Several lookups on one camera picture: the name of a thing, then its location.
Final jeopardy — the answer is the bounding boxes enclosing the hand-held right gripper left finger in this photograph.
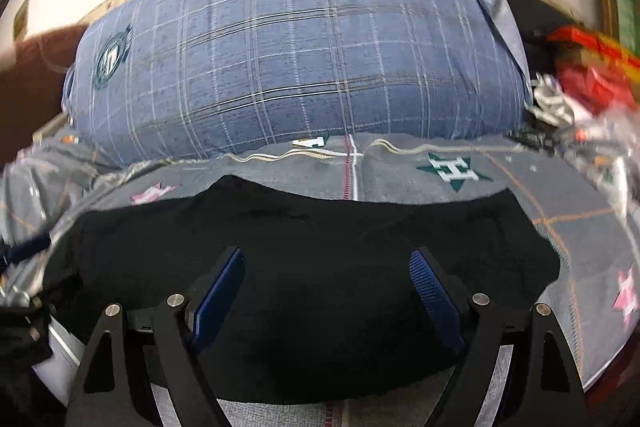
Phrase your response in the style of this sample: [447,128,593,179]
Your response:
[65,247,247,427]

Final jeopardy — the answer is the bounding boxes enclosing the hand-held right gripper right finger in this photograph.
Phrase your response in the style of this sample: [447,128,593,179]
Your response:
[409,248,588,427]

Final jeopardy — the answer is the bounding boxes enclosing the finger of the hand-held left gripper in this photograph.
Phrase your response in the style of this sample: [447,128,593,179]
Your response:
[0,237,51,265]
[0,299,53,373]

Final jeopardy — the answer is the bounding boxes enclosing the black pants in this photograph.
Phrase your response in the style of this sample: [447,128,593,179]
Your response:
[42,174,561,405]

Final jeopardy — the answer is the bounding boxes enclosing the grey printed bedsheet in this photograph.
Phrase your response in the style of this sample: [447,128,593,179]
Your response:
[0,132,640,427]

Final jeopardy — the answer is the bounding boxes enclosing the brown upholstered headboard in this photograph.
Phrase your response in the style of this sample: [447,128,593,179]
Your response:
[0,24,91,172]

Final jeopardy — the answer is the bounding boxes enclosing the silver wrapper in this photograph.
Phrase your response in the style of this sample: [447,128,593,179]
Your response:
[530,74,576,128]

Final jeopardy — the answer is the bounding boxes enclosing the clear plastic bag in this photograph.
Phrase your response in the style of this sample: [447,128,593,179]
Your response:
[565,107,640,218]

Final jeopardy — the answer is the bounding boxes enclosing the blue plaid pillow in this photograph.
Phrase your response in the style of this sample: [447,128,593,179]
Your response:
[62,0,533,168]

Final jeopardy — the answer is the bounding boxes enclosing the red packets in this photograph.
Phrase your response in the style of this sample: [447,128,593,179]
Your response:
[547,26,640,118]

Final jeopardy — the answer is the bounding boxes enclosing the black cloth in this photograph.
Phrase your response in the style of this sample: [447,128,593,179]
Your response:
[505,0,583,62]

